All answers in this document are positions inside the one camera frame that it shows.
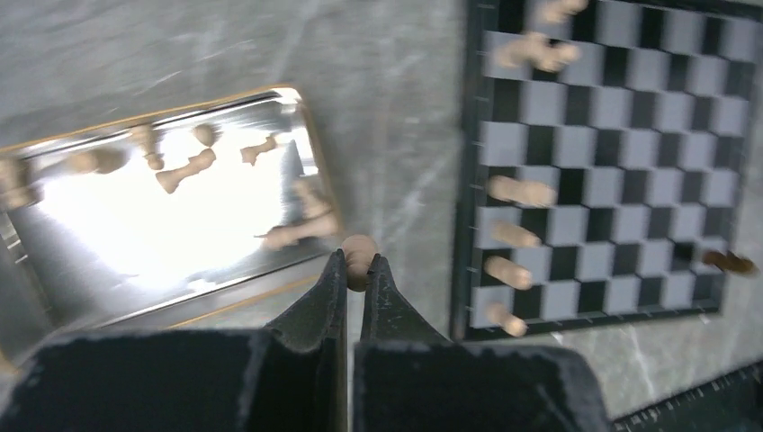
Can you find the dark brown chess piece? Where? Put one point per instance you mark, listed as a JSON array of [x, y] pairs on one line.
[[730, 263]]

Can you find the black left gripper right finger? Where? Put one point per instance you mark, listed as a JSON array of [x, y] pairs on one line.
[[396, 364]]

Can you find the light pawn upright top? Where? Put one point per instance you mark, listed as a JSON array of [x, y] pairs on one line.
[[206, 134]]

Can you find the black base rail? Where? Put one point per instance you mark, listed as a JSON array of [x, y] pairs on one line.
[[731, 402]]

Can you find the light knight left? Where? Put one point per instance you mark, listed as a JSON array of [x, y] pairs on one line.
[[17, 188]]

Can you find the light pawn lying hollow base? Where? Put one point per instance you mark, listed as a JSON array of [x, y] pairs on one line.
[[249, 155]]

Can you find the black and white chessboard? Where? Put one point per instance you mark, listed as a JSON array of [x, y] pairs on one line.
[[643, 138]]

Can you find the gold metal tin tray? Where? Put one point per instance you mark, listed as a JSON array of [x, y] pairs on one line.
[[116, 250]]

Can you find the light wooden chess piece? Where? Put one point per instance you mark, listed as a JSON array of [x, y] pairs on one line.
[[532, 193]]

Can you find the light piece lying bottom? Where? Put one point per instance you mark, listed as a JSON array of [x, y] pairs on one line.
[[325, 225]]

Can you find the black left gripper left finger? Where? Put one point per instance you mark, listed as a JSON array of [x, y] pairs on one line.
[[304, 371]]

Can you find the light bishop lying centre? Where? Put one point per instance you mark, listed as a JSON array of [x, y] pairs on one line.
[[169, 180]]

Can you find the light pawn upright round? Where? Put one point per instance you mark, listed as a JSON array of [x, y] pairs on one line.
[[97, 160]]

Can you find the light pawn top left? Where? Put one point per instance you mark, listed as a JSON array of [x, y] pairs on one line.
[[145, 138]]

